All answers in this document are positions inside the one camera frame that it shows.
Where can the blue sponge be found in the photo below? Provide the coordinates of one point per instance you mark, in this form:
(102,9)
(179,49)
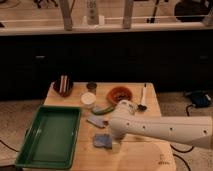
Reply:
(102,140)

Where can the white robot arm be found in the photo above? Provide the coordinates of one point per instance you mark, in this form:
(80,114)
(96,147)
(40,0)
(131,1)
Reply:
(195,131)

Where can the green plastic tray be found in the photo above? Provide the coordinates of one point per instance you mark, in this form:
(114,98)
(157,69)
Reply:
(50,141)

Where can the orange bowl with food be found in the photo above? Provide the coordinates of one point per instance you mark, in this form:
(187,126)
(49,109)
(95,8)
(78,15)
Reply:
(119,93)

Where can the small dark metal cup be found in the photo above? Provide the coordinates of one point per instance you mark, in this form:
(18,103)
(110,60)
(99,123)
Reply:
(91,86)

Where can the white round container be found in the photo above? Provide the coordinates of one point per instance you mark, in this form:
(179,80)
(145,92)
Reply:
(88,99)

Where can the green toy cucumber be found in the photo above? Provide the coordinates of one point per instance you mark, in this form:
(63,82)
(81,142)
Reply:
(99,111)

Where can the blue cloth piece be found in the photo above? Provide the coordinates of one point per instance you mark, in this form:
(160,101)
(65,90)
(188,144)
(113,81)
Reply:
(97,121)

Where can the blue black device on floor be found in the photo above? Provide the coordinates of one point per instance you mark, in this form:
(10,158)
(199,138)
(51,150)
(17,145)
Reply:
(199,99)

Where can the black object top right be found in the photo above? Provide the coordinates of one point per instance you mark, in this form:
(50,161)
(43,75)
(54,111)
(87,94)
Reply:
(190,11)

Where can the white handled black spoon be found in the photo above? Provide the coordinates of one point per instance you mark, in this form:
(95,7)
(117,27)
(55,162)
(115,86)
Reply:
(142,105)

